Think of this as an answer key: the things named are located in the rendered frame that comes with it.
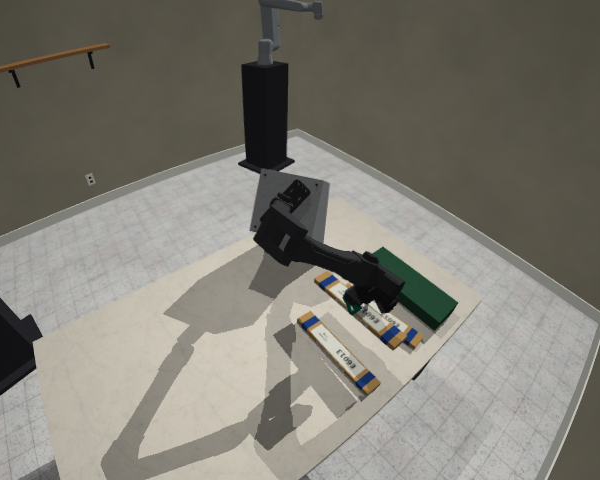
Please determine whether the white welding electrode pack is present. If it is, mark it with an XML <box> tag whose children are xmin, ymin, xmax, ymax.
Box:
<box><xmin>369</xmin><ymin>301</ymin><xmax>424</xmax><ymax>350</ymax></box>
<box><xmin>297</xmin><ymin>311</ymin><xmax>381</xmax><ymax>396</ymax></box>

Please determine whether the cream welding electrode pack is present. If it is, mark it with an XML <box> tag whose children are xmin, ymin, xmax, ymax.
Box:
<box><xmin>314</xmin><ymin>271</ymin><xmax>407</xmax><ymax>351</ymax></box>

